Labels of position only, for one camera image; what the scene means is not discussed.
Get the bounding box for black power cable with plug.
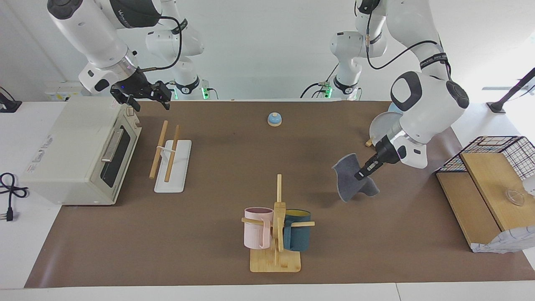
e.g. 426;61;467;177
0;173;29;222

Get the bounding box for wooden mug tree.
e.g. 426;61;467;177
241;174;315;273

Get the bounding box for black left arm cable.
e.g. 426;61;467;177
366;0;450;71

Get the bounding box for dark teal mug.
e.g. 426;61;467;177
283;209;312;252

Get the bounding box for white towel rack wooden bars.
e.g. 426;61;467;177
149;120;192;193

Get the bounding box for clear glass lid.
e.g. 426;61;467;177
504;188;525;206

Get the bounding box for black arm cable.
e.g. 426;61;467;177
366;0;450;71
136;16;183;72

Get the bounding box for black desk clamp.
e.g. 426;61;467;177
0;86;22;113

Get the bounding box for pink mug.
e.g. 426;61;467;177
244;207;274;250

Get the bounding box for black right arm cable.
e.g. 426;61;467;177
136;16;183;72

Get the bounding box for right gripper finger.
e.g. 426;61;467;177
154;82;172;110
111;92;141;112

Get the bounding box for black wire basket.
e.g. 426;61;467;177
435;136;535;180

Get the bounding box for grey plate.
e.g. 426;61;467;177
369;112;404;146

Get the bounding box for brown table mat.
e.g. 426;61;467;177
24;100;535;288

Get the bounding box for cream toaster oven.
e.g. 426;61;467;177
20;96;143;205

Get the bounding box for white patterned cloth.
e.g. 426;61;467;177
470;226;535;254

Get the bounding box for light wooden board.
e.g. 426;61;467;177
460;153;535;232

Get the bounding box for purple and grey towel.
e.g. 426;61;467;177
332;153;380;203

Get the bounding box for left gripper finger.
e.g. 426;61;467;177
354;156;382;181

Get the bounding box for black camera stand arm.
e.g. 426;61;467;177
487;67;535;114

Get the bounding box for brown wooden board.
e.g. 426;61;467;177
436;171;502;247

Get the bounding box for black left base cable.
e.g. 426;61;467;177
300;62;340;99

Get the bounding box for white power strip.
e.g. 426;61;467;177
45;82;90;102

